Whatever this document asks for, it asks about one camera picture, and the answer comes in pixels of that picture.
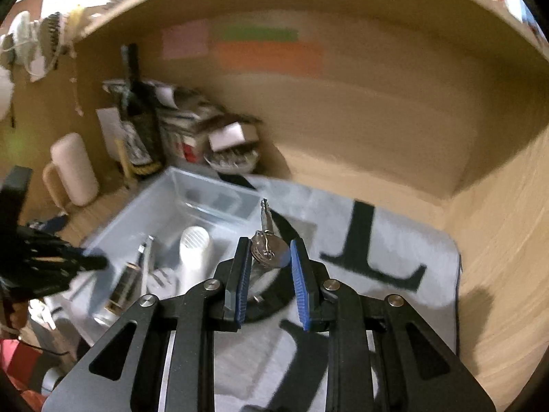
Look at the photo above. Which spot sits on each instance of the grey printed mat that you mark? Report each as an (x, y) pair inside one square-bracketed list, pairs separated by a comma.
[(386, 240)]

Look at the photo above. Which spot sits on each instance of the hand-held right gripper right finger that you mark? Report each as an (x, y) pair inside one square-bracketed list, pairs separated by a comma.
[(300, 283)]

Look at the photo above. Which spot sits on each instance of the black and gold tube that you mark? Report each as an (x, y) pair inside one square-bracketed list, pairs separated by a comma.
[(124, 287)]

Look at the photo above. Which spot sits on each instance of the yellow ribbon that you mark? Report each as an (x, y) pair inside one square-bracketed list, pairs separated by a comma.
[(77, 19)]

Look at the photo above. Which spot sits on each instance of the silver key bunch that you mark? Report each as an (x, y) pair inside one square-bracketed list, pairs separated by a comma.
[(266, 251)]

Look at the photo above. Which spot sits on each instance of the white hanging cloth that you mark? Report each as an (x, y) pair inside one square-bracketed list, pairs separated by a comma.
[(19, 34)]

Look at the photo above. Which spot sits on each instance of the orange sticky note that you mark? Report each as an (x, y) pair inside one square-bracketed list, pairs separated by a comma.
[(270, 60)]

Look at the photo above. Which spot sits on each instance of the clear plastic storage bin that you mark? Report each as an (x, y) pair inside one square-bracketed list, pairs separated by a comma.
[(206, 193)]

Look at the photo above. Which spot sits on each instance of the white handheld electric device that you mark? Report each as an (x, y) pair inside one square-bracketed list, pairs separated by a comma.
[(195, 257)]

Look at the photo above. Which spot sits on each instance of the blue and white plastic gadget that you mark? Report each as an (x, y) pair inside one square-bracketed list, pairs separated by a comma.
[(529, 15)]

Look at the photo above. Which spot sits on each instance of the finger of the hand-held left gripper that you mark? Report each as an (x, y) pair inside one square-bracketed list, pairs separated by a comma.
[(64, 268), (47, 244)]

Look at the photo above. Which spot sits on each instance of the red cloth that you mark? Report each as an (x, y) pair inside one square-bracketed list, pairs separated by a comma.
[(17, 364)]

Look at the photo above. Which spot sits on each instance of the white bowl of stones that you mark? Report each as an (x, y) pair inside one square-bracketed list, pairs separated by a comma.
[(231, 161)]

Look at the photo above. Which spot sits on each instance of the dark wine bottle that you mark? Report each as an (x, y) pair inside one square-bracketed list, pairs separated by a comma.
[(143, 124)]

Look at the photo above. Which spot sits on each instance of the white card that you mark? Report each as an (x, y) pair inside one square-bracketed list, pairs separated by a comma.
[(231, 135)]

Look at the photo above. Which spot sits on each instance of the white paper tag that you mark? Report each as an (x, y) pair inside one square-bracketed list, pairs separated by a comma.
[(42, 69)]

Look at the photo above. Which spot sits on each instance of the black lace band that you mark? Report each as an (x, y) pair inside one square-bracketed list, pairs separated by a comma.
[(52, 34)]

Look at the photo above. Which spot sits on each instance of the stack of small books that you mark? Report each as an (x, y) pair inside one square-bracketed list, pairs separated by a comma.
[(184, 137)]

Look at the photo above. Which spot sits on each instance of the wooden shelf board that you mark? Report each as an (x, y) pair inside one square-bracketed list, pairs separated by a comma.
[(128, 8)]

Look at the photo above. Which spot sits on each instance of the pink sticky note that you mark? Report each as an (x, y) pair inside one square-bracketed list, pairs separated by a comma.
[(185, 39)]

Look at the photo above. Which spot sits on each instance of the green sticky note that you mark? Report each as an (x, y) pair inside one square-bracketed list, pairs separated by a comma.
[(257, 34)]

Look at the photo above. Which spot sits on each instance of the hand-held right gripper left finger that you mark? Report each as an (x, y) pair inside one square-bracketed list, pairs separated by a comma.
[(242, 283)]

